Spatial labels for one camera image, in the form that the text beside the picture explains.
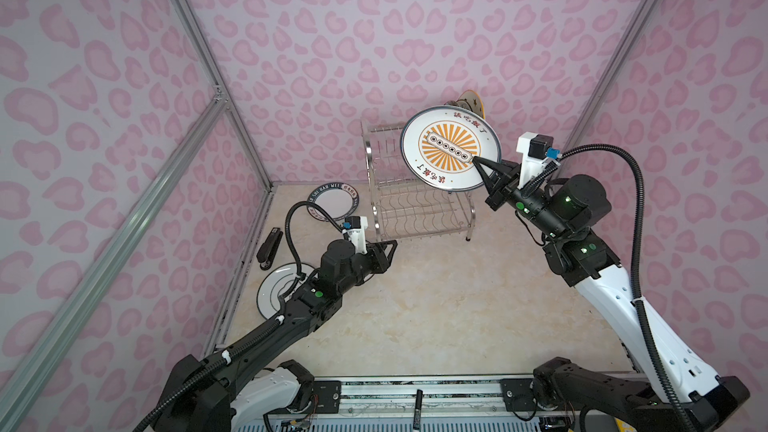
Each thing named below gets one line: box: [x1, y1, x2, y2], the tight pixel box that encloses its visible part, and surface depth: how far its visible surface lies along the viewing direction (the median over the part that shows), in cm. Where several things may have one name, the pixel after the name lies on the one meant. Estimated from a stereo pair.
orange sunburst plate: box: [400, 105, 502, 192], surface depth 60 cm
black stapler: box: [256, 227, 283, 271], surface depth 100 cm
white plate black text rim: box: [307, 182, 360, 222], surface depth 118 cm
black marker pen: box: [413, 389, 423, 430], surface depth 73 cm
